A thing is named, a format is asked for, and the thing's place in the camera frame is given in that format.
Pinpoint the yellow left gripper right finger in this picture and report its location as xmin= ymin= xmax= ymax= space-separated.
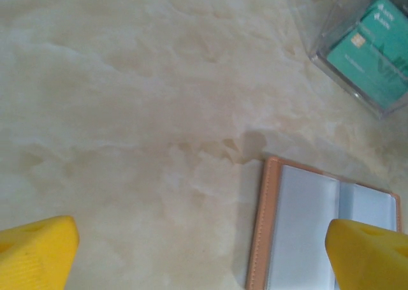
xmin=324 ymin=218 xmax=408 ymax=290

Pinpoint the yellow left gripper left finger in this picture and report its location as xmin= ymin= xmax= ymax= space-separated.
xmin=0 ymin=215 xmax=80 ymax=290

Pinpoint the green bank card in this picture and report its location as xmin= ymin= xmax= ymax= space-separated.
xmin=325 ymin=24 xmax=408 ymax=110
xmin=361 ymin=11 xmax=408 ymax=48
xmin=371 ymin=0 xmax=408 ymax=29

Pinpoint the clear plastic card box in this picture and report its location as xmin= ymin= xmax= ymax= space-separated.
xmin=309 ymin=0 xmax=408 ymax=121

